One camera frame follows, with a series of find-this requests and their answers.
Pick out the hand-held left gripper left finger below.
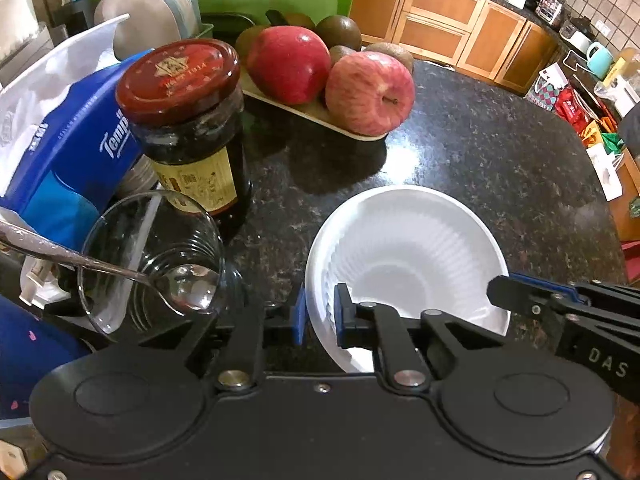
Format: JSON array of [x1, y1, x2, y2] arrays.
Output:
[[137, 284, 307, 393]]

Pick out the clear glass cup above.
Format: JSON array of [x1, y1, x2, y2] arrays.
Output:
[[78, 191, 244, 336]]

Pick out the pink red apple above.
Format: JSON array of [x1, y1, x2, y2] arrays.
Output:
[[325, 51, 417, 137]]

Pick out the white rice cooker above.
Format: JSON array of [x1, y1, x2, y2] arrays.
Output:
[[560, 25, 594, 54]]

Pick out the blue paper cup white lid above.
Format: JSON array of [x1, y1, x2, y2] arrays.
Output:
[[0, 294, 89, 421]]

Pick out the pale rounded container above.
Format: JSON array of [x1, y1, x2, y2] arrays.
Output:
[[94, 0, 201, 61]]

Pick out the teal mug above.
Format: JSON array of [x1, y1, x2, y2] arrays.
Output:
[[586, 41, 615, 75]]

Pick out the dark sauce jar red lid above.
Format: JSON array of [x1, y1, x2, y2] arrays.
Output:
[[115, 38, 253, 241]]

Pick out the dark red apple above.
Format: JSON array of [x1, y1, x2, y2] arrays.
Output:
[[246, 25, 332, 106]]

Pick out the white paper bag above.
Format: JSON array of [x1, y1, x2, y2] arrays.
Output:
[[585, 142, 626, 201]]

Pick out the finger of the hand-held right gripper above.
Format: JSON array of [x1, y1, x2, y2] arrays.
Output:
[[486, 271, 640, 322]]

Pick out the large white plastic bowl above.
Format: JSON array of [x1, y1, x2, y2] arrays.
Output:
[[304, 185, 512, 375]]

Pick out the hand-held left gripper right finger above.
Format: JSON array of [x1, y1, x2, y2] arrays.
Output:
[[333, 282, 516, 393]]

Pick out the white plastic bag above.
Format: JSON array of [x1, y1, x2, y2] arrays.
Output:
[[0, 14, 132, 196]]

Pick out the pale fruit tray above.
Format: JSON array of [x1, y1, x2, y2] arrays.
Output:
[[240, 70, 389, 142]]

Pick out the patterned gift bag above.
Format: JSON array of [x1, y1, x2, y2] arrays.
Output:
[[532, 62, 571, 111]]

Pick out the metal spoon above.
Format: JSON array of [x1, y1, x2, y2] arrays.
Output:
[[0, 220, 221, 314]]

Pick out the lower wooden cabinets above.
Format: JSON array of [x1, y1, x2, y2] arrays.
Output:
[[348, 0, 559, 95]]

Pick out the silver toaster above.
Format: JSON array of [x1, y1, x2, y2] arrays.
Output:
[[535, 0, 566, 26]]

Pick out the blue tissue pack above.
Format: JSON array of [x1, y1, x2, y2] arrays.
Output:
[[0, 50, 152, 252]]

